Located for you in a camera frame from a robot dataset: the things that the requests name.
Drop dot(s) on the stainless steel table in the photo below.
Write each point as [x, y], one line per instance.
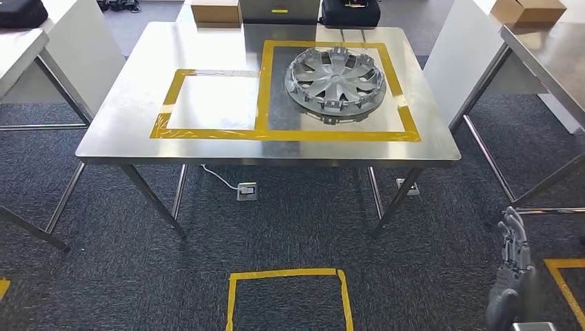
[548, 59]
[18, 55]
[215, 109]

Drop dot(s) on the brown cardboard box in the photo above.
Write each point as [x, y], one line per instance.
[525, 10]
[215, 11]

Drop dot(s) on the black bag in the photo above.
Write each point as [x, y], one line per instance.
[20, 13]

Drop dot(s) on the floor outlet plate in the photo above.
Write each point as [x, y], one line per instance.
[247, 191]
[409, 187]

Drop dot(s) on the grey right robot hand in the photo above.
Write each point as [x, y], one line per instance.
[512, 274]

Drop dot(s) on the large yellow tape rectangle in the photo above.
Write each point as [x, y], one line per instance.
[283, 135]

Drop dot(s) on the grey plastic wheel hubcap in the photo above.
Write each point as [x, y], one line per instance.
[336, 82]

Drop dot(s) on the white desk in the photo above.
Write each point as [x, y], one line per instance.
[87, 55]
[457, 68]

